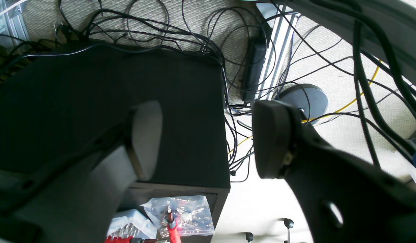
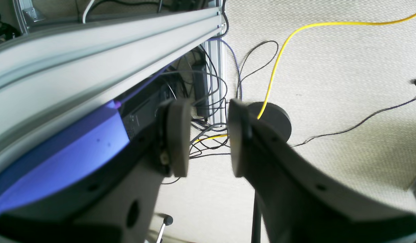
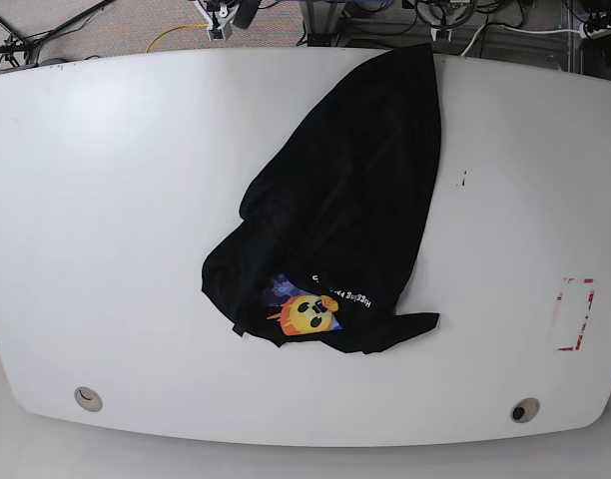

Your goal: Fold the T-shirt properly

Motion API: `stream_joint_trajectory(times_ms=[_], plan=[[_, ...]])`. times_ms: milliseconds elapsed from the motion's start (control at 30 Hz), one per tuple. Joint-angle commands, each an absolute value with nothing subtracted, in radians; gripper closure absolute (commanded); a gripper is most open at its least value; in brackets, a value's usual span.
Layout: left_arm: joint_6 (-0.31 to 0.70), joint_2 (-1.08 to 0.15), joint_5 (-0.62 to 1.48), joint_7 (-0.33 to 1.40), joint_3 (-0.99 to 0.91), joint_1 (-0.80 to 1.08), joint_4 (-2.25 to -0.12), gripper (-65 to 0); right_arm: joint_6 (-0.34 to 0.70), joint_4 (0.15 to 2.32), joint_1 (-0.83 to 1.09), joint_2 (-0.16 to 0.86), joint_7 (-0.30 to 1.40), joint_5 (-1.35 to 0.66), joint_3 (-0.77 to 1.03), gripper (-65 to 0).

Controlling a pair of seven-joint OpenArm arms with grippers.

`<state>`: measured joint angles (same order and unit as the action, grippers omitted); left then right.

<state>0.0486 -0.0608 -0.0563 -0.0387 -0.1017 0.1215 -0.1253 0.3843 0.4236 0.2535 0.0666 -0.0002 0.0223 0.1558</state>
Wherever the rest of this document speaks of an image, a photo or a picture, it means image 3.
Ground table cable grommet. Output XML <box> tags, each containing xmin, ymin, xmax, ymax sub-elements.
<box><xmin>510</xmin><ymin>397</ymin><xmax>540</xmax><ymax>424</ymax></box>
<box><xmin>74</xmin><ymin>387</ymin><xmax>103</xmax><ymax>413</ymax></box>

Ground red tape rectangle marking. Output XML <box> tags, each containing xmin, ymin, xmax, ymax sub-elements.
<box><xmin>550</xmin><ymin>277</ymin><xmax>596</xmax><ymax>352</ymax></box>

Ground black cylinder on floor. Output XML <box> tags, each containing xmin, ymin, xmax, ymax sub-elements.
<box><xmin>233</xmin><ymin>0</ymin><xmax>261</xmax><ymax>30</ymax></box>

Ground black tripod stand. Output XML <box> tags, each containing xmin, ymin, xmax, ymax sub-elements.
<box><xmin>0</xmin><ymin>0</ymin><xmax>114</xmax><ymax>73</ymax></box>

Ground white cable on floor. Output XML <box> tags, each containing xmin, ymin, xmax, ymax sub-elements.
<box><xmin>459</xmin><ymin>22</ymin><xmax>584</xmax><ymax>57</ymax></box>

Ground left table cable grommet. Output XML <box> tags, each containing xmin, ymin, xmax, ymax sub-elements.
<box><xmin>74</xmin><ymin>387</ymin><xmax>103</xmax><ymax>413</ymax></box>

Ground white power strip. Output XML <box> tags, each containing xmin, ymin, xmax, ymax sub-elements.
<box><xmin>580</xmin><ymin>10</ymin><xmax>611</xmax><ymax>40</ymax></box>

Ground yellow cable on floor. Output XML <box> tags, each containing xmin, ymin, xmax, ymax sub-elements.
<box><xmin>146</xmin><ymin>23</ymin><xmax>212</xmax><ymax>54</ymax></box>

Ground black printed T-shirt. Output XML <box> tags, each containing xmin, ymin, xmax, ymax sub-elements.
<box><xmin>202</xmin><ymin>44</ymin><xmax>441</xmax><ymax>354</ymax></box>

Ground right table cable grommet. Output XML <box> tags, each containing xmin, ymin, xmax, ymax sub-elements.
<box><xmin>510</xmin><ymin>397</ymin><xmax>540</xmax><ymax>424</ymax></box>

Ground aluminium frame base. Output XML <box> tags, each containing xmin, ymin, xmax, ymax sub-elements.
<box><xmin>300</xmin><ymin>1</ymin><xmax>346</xmax><ymax>47</ymax></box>

